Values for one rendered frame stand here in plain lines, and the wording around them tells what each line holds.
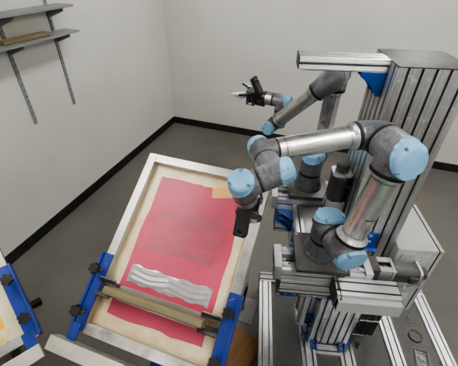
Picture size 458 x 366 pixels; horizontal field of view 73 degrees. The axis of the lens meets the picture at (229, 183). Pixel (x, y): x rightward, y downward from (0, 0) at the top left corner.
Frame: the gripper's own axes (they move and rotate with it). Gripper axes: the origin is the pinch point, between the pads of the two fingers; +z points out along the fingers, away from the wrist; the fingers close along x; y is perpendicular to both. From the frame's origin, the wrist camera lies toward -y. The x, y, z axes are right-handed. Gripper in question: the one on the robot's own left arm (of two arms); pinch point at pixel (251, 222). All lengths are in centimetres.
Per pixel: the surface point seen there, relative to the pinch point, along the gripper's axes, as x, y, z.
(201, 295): 12.7, -29.9, 12.1
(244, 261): -0.3, -13.4, 9.0
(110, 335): 41, -53, 9
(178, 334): 16.9, -45.3, 12.5
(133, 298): 34, -38, 2
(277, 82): 59, 261, 236
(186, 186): 34.6, 11.7, 12.4
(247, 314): 9, -35, 155
